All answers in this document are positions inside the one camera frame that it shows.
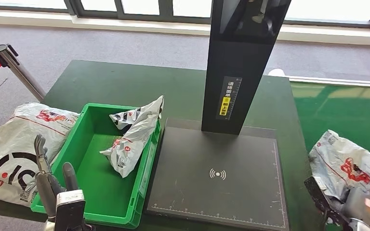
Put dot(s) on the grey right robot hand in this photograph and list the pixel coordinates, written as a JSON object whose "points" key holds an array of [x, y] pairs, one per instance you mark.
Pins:
{"points": [[363, 207]]}

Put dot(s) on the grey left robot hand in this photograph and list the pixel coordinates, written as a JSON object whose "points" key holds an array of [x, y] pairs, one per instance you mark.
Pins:
{"points": [[49, 191]]}

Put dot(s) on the white parcel red stripe print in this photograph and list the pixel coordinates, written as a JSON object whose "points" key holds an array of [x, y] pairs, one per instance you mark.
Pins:
{"points": [[341, 159]]}

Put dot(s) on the white parcel black red print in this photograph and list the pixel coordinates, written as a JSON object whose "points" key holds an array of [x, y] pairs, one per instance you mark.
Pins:
{"points": [[134, 137]]}

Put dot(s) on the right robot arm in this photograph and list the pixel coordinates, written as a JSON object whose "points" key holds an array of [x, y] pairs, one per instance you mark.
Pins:
{"points": [[359, 227]]}

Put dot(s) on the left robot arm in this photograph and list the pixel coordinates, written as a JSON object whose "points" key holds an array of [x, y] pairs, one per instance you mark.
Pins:
{"points": [[89, 227]]}

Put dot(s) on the green conveyor belt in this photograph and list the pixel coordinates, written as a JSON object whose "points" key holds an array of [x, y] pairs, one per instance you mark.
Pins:
{"points": [[331, 108]]}

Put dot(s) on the black inbound scanner machine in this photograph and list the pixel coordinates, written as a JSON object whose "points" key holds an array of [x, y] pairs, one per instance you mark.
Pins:
{"points": [[188, 159]]}

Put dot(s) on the green plastic crate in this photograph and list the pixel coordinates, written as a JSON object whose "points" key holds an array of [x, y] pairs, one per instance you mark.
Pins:
{"points": [[89, 178]]}

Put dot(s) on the large white bag black logo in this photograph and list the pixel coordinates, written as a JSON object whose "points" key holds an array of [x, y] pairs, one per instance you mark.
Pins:
{"points": [[12, 143]]}

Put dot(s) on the white round cap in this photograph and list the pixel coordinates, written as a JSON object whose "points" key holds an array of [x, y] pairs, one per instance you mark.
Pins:
{"points": [[276, 72]]}

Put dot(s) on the white window sill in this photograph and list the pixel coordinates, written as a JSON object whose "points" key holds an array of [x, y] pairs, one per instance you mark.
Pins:
{"points": [[108, 26]]}

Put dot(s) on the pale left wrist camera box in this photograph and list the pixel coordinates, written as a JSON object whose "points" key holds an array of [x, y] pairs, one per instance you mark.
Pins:
{"points": [[70, 210]]}

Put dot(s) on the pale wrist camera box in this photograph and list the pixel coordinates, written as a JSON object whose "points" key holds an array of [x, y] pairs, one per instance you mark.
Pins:
{"points": [[70, 210], [319, 194]]}

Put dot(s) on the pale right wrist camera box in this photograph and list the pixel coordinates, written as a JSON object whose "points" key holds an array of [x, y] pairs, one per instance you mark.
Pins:
{"points": [[319, 194]]}

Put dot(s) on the silver stanchion post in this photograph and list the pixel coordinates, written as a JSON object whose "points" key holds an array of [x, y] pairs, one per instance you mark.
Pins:
{"points": [[21, 75]]}

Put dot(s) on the white conveyor side rail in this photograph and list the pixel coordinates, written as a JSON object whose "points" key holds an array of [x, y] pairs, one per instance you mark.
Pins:
{"points": [[331, 82]]}

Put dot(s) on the dark window frame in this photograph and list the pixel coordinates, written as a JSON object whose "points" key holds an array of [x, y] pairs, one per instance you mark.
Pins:
{"points": [[166, 8]]}

